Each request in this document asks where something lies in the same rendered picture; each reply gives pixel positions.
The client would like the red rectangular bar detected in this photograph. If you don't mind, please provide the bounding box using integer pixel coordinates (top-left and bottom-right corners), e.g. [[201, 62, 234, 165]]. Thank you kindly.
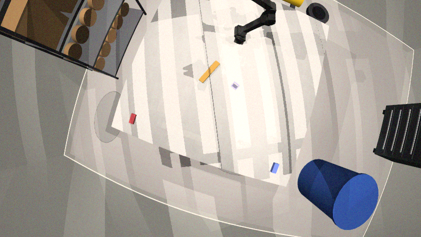
[[129, 113, 137, 124]]

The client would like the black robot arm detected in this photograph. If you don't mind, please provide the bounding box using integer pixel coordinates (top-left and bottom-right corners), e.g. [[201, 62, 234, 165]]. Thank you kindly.
[[234, 0, 277, 45]]

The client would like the orange wooden bar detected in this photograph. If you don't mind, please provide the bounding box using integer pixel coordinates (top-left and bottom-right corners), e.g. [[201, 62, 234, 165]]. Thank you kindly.
[[199, 61, 220, 83]]

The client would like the blue rectangular bar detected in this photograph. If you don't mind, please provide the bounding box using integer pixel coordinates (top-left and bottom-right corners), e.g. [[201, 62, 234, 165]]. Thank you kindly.
[[270, 162, 279, 174]]

